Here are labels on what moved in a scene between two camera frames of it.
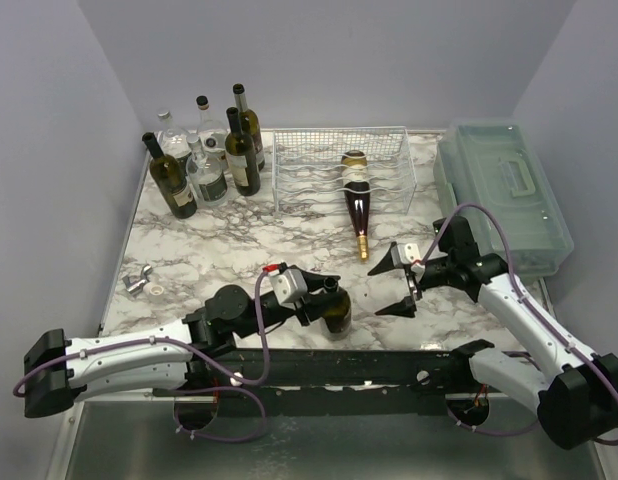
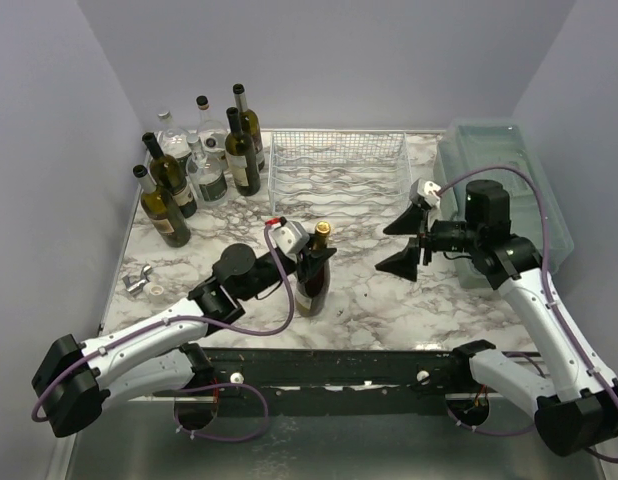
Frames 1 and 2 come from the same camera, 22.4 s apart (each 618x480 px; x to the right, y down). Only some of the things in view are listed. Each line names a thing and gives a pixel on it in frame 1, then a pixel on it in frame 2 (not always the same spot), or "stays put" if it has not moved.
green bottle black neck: x=242 y=157 stays put
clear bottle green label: x=172 y=141 stays put
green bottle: x=170 y=178 stays put
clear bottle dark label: x=207 y=175 stays put
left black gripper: x=315 y=306 → x=310 y=262
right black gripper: x=413 y=282 → x=425 y=240
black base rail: x=331 y=380 stays put
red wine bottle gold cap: x=357 y=191 → x=313 y=298
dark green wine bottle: x=249 y=122 stays put
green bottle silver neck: x=338 y=321 → x=161 y=209
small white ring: x=156 y=292 stays put
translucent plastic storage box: x=490 y=176 stays put
